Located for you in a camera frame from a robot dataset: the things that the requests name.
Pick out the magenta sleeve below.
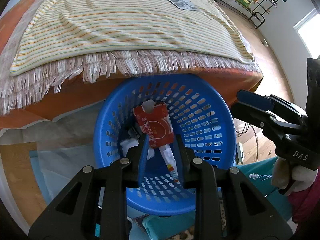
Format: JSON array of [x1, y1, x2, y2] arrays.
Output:
[[288, 176, 319, 224]]

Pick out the gloved right hand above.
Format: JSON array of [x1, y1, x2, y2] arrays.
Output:
[[271, 157, 318, 196]]

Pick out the white printed label sheet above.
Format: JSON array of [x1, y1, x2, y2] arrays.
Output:
[[168, 0, 198, 11]]

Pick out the white paper trash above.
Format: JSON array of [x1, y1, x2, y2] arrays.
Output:
[[119, 138, 156, 160]]

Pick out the striped cream towel blanket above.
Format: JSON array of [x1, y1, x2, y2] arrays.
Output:
[[0, 0, 261, 116]]

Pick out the red paper bag wrapper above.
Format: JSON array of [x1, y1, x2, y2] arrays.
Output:
[[133, 99, 178, 182]]

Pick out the blue plastic laundry basket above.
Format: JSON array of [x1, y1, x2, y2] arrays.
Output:
[[93, 74, 236, 216]]

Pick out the black metal rack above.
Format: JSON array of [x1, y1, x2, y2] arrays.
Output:
[[247, 0, 291, 30]]

